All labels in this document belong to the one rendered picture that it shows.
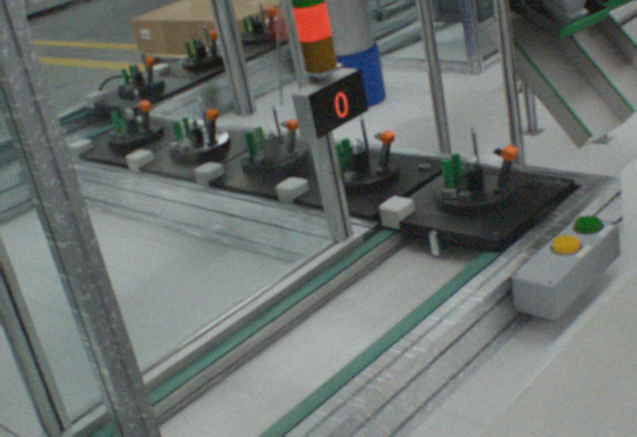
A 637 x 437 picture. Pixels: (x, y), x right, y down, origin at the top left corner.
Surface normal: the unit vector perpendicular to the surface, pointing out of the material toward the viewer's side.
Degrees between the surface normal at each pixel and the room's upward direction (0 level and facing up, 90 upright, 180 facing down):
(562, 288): 90
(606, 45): 45
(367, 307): 0
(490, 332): 90
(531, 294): 90
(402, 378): 90
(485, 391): 0
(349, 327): 0
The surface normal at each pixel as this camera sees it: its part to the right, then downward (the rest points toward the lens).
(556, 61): 0.29, -0.48
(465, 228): -0.19, -0.90
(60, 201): 0.73, 0.15
